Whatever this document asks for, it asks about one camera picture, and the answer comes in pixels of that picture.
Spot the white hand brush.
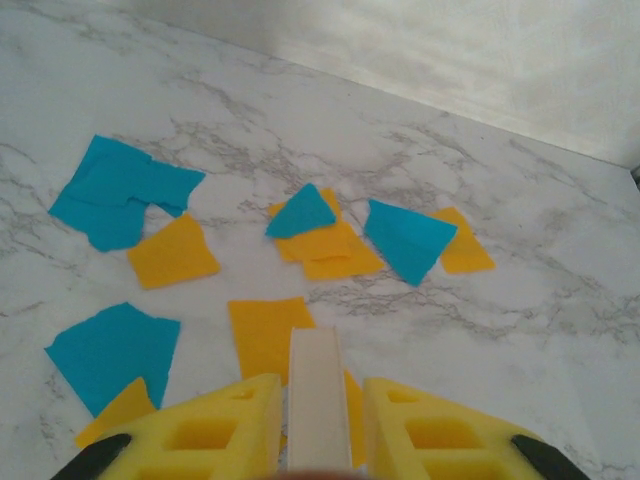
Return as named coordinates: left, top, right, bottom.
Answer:
left=287, top=325, right=354, bottom=471

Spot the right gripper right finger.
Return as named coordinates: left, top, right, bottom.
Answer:
left=362, top=378, right=591, bottom=480

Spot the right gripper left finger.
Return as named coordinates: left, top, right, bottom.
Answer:
left=49, top=373, right=284, bottom=480

